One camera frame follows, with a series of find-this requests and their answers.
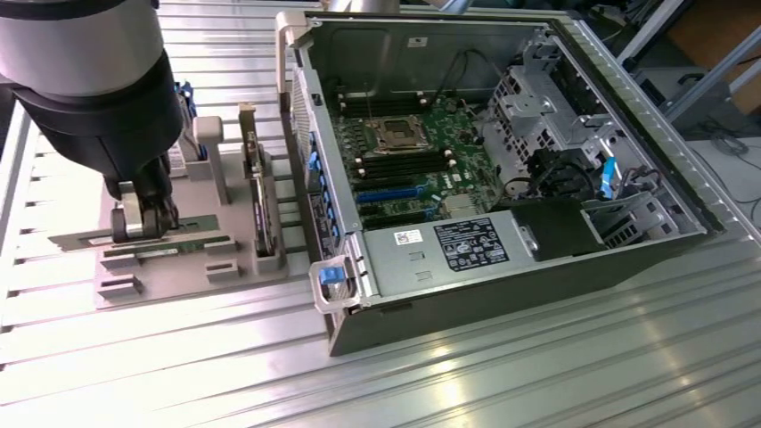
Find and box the grey parts rack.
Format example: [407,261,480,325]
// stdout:
[47,101,293,311]

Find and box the blue flat wire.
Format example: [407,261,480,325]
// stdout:
[599,155,621,202]

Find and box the aluminium frame post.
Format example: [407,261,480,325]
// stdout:
[657,26,761,124]

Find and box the black plastic air shroud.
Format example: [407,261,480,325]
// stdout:
[509,199,605,263]

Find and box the silver chipset heatsink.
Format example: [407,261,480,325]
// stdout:
[441,196,479,216]

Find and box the black wire bundle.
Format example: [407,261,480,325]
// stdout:
[503,149,603,202]

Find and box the green RAM stick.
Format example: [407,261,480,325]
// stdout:
[168,215,220,230]
[104,242,236,260]

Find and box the black expansion slot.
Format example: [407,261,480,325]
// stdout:
[361,209,431,229]

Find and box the open black PC case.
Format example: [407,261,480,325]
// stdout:
[275,8,728,358]

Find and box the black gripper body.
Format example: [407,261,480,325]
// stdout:
[11,56,199,193]

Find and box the thin black wire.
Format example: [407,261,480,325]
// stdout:
[437,49,505,104]

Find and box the grey power supply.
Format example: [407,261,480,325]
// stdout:
[360,208,603,299]

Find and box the graphics card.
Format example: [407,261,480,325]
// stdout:
[237,102,281,260]

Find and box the blue case latch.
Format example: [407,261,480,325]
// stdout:
[316,266,348,287]

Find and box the green motherboard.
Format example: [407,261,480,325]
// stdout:
[328,96,513,234]

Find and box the metal disk bay cage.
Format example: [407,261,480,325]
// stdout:
[485,65,601,179]

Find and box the blue expansion slot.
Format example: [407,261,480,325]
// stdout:
[355,187,419,202]

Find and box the disk with blue caddy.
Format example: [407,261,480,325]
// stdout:
[167,78,208,180]

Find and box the black equipment box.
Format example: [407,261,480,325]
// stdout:
[628,65,733,137]

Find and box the CPU socket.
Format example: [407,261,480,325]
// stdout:
[367,115,427,156]

